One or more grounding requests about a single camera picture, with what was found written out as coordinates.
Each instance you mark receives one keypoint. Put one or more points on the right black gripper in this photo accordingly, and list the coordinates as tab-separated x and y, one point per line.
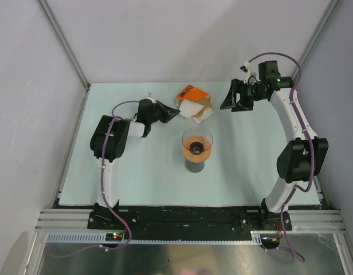
238	86

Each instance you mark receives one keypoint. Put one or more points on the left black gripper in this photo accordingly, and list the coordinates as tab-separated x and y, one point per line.
167	112

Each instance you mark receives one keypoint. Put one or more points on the pink glass dripper cone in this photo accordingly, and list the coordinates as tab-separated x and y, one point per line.
197	140

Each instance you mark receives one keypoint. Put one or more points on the white paper coffee filter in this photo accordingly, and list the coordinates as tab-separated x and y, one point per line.
190	109

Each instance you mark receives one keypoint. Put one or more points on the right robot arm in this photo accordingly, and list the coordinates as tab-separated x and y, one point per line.
303	156

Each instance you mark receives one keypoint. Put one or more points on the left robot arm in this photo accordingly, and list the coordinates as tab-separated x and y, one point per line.
109	140

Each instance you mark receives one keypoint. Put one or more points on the orange coffee filter package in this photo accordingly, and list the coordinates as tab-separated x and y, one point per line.
192	93

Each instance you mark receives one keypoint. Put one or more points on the glass carafe with coffee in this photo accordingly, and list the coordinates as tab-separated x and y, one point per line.
194	167

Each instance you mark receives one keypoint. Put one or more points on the stack of paper filters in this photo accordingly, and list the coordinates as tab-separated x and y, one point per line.
207	111

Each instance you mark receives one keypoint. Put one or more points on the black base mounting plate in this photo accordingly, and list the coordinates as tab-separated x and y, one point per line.
188	223

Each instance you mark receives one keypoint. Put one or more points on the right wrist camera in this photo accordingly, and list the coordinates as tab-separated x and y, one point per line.
250	74

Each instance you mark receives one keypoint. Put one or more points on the right aluminium frame post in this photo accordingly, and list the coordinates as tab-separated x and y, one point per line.
314	40

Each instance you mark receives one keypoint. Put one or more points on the aluminium frame post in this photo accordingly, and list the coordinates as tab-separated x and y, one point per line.
314	40
63	42

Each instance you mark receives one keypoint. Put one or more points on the left aluminium frame post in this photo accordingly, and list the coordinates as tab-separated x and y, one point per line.
63	42

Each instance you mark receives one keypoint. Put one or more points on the aluminium extrusion rail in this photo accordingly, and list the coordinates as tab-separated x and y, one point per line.
63	219

